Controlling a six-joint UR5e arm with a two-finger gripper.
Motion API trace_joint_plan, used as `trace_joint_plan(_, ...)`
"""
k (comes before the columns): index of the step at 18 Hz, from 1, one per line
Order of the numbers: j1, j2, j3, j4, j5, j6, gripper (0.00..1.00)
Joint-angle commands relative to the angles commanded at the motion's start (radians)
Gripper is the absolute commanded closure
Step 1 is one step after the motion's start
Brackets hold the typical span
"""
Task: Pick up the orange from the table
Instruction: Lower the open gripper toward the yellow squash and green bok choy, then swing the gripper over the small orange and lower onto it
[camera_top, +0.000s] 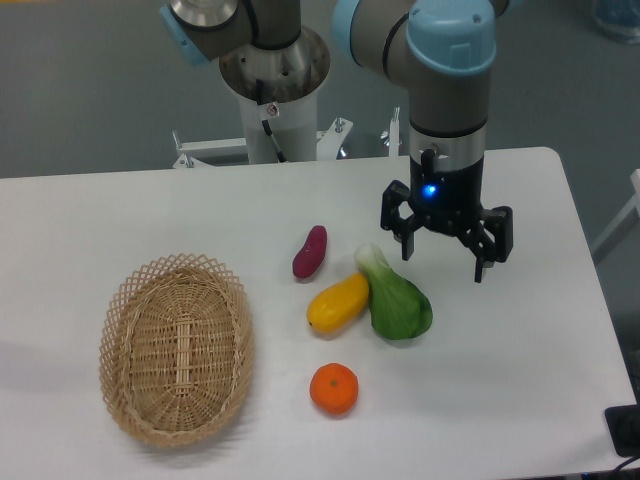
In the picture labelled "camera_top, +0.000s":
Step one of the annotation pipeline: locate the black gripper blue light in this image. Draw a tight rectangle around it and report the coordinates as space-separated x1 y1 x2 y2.
380 149 514 283

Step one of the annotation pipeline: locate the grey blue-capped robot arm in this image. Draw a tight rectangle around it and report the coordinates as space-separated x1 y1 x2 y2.
160 1 514 276

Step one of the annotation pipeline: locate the green bok choy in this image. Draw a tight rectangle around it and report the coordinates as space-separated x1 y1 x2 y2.
354 243 433 341

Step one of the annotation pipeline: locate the yellow mango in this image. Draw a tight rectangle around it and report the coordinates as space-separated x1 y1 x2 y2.
306 273 369 334

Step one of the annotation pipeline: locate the purple sweet potato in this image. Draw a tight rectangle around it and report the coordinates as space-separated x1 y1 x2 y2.
292 225 328 280

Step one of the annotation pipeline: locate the orange fruit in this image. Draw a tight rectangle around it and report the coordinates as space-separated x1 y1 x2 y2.
309 363 359 416

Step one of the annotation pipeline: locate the black device at table edge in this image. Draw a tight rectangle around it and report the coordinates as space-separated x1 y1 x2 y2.
604 404 639 457

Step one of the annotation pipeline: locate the blue object top right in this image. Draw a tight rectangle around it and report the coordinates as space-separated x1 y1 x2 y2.
591 0 639 45

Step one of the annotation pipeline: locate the woven wicker basket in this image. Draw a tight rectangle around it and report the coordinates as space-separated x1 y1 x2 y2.
99 253 254 448

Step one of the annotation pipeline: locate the white frame at right edge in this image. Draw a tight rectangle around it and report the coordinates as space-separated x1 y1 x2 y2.
590 169 639 265

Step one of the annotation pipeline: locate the black cable on pedestal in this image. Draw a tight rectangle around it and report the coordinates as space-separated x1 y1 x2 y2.
255 78 289 164

